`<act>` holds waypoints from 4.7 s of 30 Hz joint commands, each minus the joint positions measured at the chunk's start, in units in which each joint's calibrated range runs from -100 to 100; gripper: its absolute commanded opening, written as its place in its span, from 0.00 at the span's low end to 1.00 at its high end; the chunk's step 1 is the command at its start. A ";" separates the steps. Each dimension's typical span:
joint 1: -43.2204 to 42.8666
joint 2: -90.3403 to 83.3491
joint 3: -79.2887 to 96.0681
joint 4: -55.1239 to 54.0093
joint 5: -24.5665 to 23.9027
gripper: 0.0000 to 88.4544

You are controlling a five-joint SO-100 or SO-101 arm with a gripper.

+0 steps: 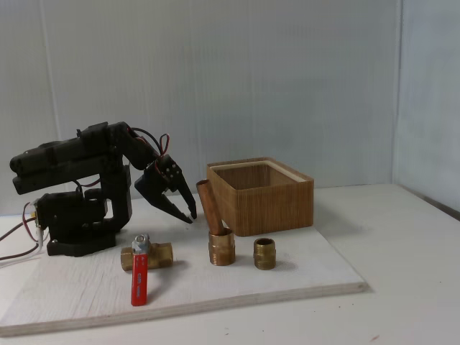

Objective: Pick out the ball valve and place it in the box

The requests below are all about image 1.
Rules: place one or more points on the ribbed wooden box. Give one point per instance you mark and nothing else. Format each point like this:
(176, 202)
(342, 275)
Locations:
(273, 208)

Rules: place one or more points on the copper pipe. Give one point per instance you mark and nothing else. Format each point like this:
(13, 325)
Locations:
(210, 208)

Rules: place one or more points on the tall brass coupling fitting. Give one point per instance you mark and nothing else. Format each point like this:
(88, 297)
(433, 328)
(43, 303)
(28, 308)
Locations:
(221, 249)

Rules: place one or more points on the white plywood board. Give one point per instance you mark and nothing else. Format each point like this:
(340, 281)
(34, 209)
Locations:
(215, 287)

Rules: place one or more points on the short brass threaded nipple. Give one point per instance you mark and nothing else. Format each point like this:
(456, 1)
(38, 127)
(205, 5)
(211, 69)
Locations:
(264, 255)

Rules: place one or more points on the small controller board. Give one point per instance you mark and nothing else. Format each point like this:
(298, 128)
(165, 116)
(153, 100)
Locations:
(35, 215)

